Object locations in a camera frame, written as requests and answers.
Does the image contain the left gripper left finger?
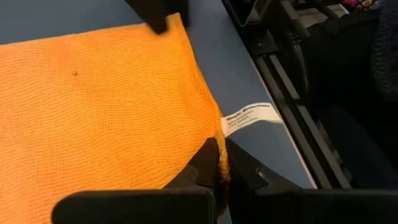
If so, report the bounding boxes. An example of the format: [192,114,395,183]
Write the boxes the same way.
[51,138,220,224]

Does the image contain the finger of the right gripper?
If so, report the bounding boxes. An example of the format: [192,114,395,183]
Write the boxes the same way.
[170,0,190,28]
[124,0,172,35]

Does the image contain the orange microfibre towel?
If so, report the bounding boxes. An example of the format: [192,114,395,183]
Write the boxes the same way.
[0,12,282,224]

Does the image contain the blue-grey table mat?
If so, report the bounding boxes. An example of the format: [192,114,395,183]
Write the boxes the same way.
[0,0,318,224]

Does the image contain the black white-rimmed device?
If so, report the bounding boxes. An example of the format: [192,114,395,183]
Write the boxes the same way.
[222,0,261,28]

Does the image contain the black table frame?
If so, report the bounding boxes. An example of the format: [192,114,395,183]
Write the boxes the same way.
[222,0,354,190]

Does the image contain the person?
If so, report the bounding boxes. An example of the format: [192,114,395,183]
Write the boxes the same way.
[298,0,398,190]

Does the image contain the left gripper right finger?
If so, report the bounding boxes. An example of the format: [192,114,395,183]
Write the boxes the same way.
[226,139,398,224]

